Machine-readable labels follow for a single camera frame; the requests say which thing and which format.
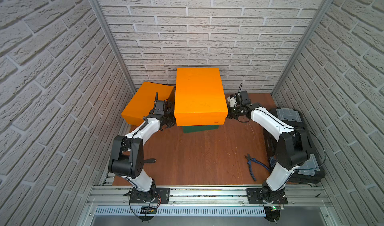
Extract orange shoebox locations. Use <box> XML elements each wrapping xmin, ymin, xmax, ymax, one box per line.
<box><xmin>174</xmin><ymin>67</ymin><xmax>228</xmax><ymax>127</ymax></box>
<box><xmin>121</xmin><ymin>82</ymin><xmax>175</xmax><ymax>126</ymax></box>

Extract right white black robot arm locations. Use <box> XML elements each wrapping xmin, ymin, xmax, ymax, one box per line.
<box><xmin>227</xmin><ymin>91</ymin><xmax>310</xmax><ymax>204</ymax></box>

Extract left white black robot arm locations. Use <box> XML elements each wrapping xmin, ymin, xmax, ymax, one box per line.
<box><xmin>108</xmin><ymin>93</ymin><xmax>176</xmax><ymax>202</ymax></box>

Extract green shoebox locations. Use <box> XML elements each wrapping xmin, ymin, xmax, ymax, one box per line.
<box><xmin>182</xmin><ymin>125</ymin><xmax>219</xmax><ymax>134</ymax></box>

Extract black grey toolbox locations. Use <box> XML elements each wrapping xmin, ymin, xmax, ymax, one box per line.
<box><xmin>263</xmin><ymin>107</ymin><xmax>326</xmax><ymax>185</ymax></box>

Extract left corner aluminium profile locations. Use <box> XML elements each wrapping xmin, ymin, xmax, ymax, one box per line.
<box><xmin>89</xmin><ymin>0</ymin><xmax>137</xmax><ymax>94</ymax></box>

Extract corner aluminium profile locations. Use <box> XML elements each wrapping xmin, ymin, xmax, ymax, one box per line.
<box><xmin>89</xmin><ymin>0</ymin><xmax>137</xmax><ymax>94</ymax></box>
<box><xmin>271</xmin><ymin>0</ymin><xmax>334</xmax><ymax>97</ymax></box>

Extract right corner aluminium profile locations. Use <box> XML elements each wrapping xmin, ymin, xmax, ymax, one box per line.
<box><xmin>271</xmin><ymin>0</ymin><xmax>334</xmax><ymax>97</ymax></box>

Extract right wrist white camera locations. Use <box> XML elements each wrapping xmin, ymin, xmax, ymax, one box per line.
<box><xmin>227</xmin><ymin>96</ymin><xmax>238</xmax><ymax>108</ymax></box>

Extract blue handled pliers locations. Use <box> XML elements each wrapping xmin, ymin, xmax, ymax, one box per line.
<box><xmin>244</xmin><ymin>153</ymin><xmax>271</xmax><ymax>182</ymax></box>

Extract black handled screwdriver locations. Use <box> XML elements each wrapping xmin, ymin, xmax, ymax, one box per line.
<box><xmin>144</xmin><ymin>159</ymin><xmax>156</xmax><ymax>164</ymax></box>

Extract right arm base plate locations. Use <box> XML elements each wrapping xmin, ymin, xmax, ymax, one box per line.
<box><xmin>246</xmin><ymin>187</ymin><xmax>288</xmax><ymax>205</ymax></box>

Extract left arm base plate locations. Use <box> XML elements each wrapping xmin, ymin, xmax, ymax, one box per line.
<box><xmin>127</xmin><ymin>187</ymin><xmax>171</xmax><ymax>204</ymax></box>

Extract aluminium front rail frame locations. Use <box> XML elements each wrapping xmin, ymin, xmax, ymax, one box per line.
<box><xmin>77</xmin><ymin>185</ymin><xmax>342</xmax><ymax>226</ymax></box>

